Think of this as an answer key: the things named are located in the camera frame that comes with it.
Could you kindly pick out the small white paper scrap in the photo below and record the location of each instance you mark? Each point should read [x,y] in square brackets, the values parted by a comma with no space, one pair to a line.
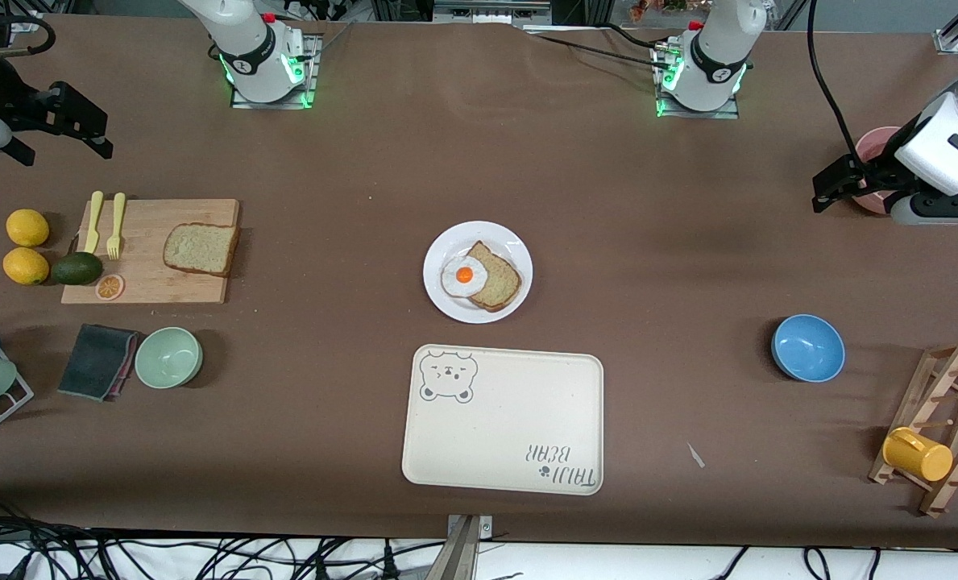
[695,456]

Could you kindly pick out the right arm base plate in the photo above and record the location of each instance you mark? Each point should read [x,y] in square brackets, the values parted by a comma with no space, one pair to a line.
[311,72]

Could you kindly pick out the wooden mug rack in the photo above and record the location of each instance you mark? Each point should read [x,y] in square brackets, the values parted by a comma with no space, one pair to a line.
[950,387]

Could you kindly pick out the small bread slice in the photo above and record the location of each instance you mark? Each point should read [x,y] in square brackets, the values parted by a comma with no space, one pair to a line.
[501,283]

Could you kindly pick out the yellow plastic knife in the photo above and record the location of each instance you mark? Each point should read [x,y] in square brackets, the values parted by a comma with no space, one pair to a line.
[93,221]

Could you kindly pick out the fried egg toy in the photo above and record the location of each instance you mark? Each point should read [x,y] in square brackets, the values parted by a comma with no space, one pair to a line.
[464,276]

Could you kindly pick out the yellow mug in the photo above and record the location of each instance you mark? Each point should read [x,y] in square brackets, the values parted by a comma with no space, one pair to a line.
[918,455]

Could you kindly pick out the yellow plastic fork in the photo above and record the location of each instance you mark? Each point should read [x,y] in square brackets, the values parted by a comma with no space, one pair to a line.
[115,221]

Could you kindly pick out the dark grey folded cloth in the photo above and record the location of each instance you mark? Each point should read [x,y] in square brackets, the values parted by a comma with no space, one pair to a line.
[96,361]

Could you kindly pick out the aluminium frame profile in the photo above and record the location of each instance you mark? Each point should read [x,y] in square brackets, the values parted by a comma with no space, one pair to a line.
[952,32]

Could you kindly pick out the orange slice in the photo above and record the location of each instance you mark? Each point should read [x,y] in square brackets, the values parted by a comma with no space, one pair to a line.
[109,287]

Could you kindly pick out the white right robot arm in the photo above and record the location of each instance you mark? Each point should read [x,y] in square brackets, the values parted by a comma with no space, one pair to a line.
[245,48]

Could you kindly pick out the light green bowl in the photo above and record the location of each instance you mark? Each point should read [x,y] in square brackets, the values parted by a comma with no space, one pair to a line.
[168,358]

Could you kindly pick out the yellow lemon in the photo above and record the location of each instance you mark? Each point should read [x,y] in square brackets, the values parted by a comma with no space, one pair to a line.
[26,266]
[27,227]

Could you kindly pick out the pink bowl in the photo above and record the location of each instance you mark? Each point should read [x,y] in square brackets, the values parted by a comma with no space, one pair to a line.
[869,149]

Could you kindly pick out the large bread slice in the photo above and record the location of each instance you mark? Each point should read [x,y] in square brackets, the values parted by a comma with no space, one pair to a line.
[201,248]

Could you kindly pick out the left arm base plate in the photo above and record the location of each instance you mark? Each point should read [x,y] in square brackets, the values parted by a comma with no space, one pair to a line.
[700,114]

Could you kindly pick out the cream bear print tray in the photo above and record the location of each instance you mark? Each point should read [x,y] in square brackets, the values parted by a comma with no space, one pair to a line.
[503,419]

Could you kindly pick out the white round plate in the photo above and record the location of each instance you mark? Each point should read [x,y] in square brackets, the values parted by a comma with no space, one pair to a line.
[446,302]

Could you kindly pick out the blue bowl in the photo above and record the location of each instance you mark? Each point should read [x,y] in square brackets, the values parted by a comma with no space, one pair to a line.
[807,348]

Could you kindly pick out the dark green avocado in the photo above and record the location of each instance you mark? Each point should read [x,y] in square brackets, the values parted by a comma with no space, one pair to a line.
[76,268]

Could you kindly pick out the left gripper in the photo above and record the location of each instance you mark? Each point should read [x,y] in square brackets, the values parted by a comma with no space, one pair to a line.
[879,171]

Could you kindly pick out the wooden cutting board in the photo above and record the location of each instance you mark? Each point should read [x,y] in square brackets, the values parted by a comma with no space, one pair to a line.
[172,290]

